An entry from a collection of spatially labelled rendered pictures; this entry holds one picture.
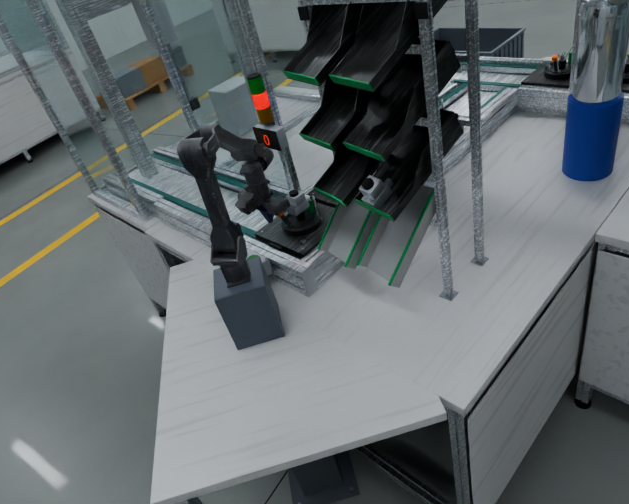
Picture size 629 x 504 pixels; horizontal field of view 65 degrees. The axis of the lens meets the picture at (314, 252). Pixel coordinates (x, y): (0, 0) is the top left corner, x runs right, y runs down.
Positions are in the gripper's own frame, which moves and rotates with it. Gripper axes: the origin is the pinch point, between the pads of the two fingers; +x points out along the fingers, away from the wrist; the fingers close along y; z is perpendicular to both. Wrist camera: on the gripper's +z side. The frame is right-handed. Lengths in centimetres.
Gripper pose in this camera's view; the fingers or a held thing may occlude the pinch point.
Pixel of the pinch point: (267, 213)
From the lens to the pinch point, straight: 154.6
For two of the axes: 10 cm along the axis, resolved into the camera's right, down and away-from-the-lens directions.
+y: 7.0, 2.9, -6.5
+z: -6.8, 5.6, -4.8
